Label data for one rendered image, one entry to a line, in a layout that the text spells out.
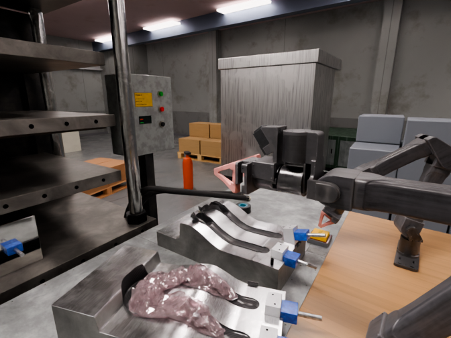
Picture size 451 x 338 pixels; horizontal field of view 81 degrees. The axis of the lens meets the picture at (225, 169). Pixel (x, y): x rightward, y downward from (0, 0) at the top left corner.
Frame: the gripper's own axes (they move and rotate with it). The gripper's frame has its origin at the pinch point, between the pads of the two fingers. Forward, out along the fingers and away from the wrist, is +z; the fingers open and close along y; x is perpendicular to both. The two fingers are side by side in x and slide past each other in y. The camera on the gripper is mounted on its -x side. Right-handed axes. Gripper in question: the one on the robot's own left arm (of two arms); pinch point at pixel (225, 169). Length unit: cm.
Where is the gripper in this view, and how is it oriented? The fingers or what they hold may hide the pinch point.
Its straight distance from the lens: 62.2
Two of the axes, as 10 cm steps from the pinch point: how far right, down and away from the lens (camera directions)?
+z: -8.0, -1.3, 5.8
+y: -6.0, 2.1, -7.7
